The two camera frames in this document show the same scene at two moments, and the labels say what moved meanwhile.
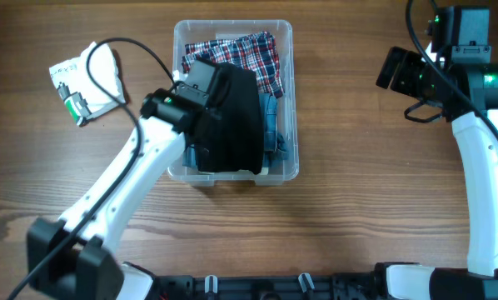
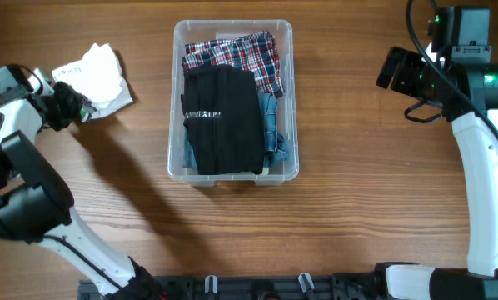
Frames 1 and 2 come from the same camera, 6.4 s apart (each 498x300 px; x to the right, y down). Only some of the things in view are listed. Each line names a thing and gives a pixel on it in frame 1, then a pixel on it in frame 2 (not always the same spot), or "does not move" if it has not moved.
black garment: [229, 136] does not move
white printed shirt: [82, 97] does not move
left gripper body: [215, 124] → [67, 102]
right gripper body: [411, 75] does not move
